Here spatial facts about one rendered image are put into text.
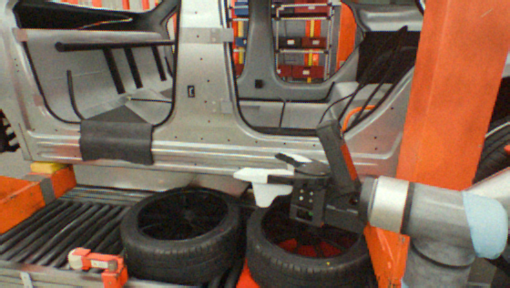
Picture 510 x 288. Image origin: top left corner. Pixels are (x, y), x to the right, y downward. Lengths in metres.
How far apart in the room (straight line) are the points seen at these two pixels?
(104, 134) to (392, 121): 1.48
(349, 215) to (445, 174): 0.57
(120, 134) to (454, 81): 1.51
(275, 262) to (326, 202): 0.98
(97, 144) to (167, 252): 0.72
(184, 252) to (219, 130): 0.61
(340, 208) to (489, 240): 0.18
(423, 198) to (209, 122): 1.23
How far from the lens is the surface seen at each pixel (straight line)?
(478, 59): 0.95
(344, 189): 0.46
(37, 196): 2.09
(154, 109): 2.53
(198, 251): 1.53
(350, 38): 3.62
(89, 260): 1.64
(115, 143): 1.78
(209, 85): 1.49
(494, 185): 0.58
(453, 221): 0.45
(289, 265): 1.42
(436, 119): 0.94
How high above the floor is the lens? 1.44
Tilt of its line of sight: 20 degrees down
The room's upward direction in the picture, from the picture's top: straight up
